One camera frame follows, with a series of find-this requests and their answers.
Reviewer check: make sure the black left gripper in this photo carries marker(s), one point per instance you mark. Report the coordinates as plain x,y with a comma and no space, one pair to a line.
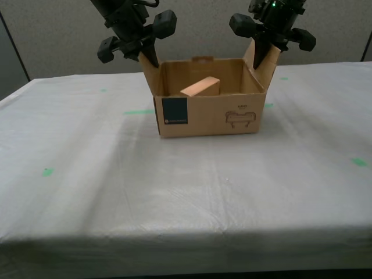
128,35

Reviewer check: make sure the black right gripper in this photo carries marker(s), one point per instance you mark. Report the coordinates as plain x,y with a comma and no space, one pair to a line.
279,27

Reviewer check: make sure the light wooden block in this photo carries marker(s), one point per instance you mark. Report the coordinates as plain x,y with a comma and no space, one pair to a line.
200,87

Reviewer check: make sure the brown cardboard box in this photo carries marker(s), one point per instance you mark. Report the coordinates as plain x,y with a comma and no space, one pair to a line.
215,116

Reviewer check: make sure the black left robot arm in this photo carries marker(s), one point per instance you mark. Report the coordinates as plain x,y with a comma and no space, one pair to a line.
110,5

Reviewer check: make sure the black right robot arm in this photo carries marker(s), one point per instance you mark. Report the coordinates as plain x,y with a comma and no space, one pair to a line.
290,4

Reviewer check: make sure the grey fabric office partition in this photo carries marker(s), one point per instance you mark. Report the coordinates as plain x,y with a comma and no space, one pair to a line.
203,35

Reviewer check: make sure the short green tape strip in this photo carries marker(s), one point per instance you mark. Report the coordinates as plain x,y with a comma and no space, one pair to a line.
268,105

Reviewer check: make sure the long green tape strip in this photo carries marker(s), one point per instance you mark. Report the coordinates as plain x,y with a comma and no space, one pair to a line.
139,112

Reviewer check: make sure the dark grey partition panel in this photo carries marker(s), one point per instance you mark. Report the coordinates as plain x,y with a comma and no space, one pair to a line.
10,64

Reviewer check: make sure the slanted green tape mark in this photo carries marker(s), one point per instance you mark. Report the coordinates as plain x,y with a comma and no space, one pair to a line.
359,161

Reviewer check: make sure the green tape mark black dot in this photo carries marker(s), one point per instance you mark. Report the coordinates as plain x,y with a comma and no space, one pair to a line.
47,172

